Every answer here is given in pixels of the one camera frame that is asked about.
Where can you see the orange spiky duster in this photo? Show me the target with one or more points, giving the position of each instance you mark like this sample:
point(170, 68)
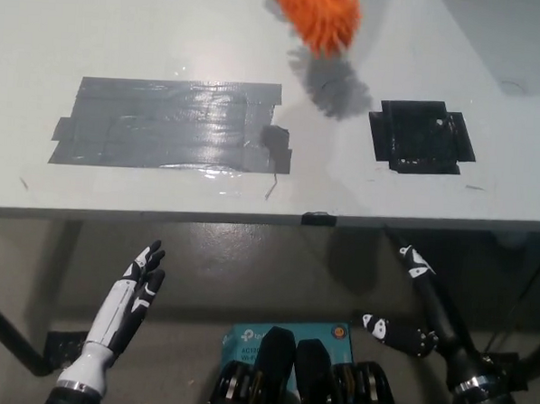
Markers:
point(322, 19)

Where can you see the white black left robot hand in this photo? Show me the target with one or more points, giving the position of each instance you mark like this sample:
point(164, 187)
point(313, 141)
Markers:
point(120, 303)

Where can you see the teal router box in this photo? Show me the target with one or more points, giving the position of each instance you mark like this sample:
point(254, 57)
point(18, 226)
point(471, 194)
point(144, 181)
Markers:
point(326, 338)

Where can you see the black tape square patch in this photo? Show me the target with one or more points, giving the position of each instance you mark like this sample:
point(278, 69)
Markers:
point(420, 137)

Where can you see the grey duct tape patch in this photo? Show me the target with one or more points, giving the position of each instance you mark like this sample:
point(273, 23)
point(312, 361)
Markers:
point(174, 124)

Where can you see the black table leg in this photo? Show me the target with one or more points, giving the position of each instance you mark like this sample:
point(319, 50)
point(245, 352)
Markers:
point(5, 328)

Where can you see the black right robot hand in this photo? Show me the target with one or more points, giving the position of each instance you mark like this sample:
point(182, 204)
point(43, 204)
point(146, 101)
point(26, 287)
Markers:
point(444, 329)

